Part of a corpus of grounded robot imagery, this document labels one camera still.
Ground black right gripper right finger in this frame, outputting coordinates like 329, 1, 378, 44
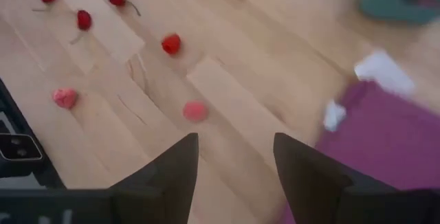
273, 132, 396, 224

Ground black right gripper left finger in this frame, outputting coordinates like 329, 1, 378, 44
109, 132, 199, 224

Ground pink toy raspberry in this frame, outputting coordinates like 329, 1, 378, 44
182, 100, 209, 123

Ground pink toy strawberry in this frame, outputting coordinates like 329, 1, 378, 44
52, 87, 79, 110

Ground red toy berry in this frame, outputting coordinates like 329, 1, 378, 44
161, 33, 182, 56

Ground small white cloth tag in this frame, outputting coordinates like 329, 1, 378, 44
322, 100, 347, 132

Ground purple folded cloth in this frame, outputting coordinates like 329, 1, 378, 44
280, 79, 440, 224

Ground teal plastic tub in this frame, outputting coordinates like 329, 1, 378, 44
359, 0, 440, 24

